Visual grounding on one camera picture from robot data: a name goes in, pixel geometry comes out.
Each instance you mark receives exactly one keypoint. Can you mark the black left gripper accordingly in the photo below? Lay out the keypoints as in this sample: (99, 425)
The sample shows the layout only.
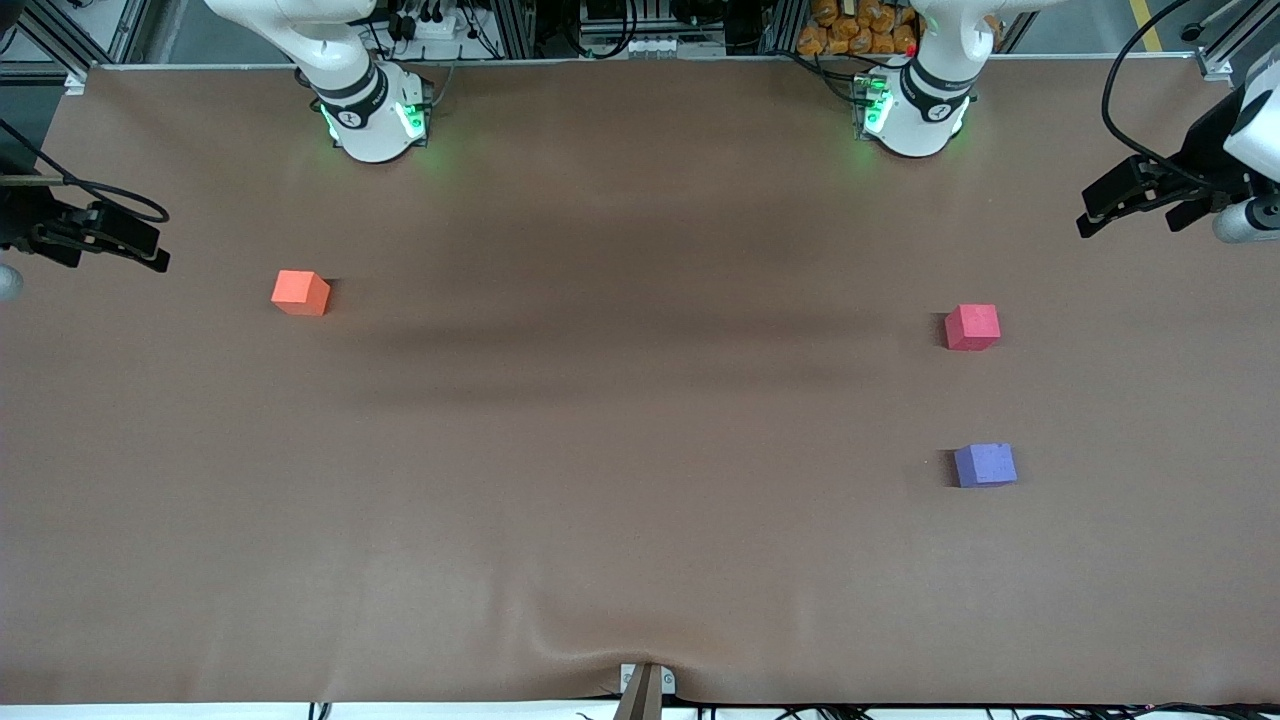
(1207, 146)

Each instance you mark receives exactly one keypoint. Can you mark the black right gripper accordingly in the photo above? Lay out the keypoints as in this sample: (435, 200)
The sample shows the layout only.
(22, 218)

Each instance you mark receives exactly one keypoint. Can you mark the orange foam block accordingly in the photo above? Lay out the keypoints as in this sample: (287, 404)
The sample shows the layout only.
(298, 292)

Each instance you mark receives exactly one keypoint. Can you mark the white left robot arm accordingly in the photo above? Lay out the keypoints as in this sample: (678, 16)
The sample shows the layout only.
(915, 125)

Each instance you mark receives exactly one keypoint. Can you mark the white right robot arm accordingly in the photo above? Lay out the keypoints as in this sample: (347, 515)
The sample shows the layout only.
(370, 130)

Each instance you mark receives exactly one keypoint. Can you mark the red foam block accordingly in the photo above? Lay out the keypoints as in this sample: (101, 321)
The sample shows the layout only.
(972, 327)

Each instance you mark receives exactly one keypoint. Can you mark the purple foam block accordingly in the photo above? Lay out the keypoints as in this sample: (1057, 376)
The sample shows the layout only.
(985, 466)

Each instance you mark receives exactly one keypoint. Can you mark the pile of orange lumpy items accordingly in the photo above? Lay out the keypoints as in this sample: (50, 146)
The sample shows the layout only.
(850, 30)

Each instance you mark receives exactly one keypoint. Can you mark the white power strip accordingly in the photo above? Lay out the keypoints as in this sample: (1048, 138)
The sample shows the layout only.
(430, 28)

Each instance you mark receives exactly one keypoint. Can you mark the white connector row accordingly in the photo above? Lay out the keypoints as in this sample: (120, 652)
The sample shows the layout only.
(650, 47)

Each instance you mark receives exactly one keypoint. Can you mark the brown table cover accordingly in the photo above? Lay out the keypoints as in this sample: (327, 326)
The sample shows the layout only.
(640, 500)

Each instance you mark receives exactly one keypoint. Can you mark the silver metal clamp plate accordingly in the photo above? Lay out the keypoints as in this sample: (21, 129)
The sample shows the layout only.
(630, 678)

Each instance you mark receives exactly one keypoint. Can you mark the silver corner bracket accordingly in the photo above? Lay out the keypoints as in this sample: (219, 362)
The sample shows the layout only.
(1216, 68)
(76, 82)

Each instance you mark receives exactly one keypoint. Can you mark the diagonal aluminium frame strut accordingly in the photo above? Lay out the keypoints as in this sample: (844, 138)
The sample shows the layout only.
(1240, 30)
(60, 45)

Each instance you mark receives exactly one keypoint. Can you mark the silver aluminium frame post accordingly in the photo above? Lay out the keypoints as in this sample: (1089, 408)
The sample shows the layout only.
(512, 28)
(783, 28)

